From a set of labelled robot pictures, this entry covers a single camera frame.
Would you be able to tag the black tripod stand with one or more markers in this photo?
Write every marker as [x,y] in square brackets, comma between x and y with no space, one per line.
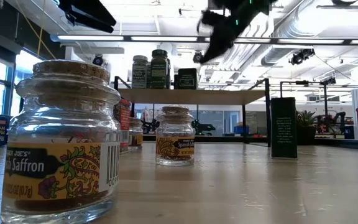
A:
[325,96]

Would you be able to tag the long ceiling light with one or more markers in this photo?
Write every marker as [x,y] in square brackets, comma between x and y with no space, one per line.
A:
[104,38]

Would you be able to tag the wooden shelf black frame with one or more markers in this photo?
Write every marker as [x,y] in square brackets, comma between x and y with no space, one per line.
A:
[197,96]

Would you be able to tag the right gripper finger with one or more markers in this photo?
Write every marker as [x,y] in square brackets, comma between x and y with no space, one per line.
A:
[213,53]

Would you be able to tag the black ceiling spotlight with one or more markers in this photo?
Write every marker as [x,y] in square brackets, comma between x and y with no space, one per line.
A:
[301,56]
[197,57]
[98,59]

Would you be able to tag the small potted succulent plant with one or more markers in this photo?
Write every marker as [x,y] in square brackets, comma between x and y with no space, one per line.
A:
[306,124]

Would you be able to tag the background black robot arm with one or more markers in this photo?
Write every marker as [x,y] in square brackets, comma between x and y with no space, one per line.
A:
[331,121]
[149,126]
[202,127]

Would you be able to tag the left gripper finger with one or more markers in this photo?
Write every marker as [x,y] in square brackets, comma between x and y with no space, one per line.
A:
[85,9]
[98,25]

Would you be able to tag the cork-lid saffron glass jar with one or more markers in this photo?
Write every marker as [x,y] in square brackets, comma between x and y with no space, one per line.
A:
[175,146]
[135,137]
[61,140]

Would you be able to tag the white-lid bagel seasoning jar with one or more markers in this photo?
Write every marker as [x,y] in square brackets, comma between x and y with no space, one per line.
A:
[149,76]
[139,74]

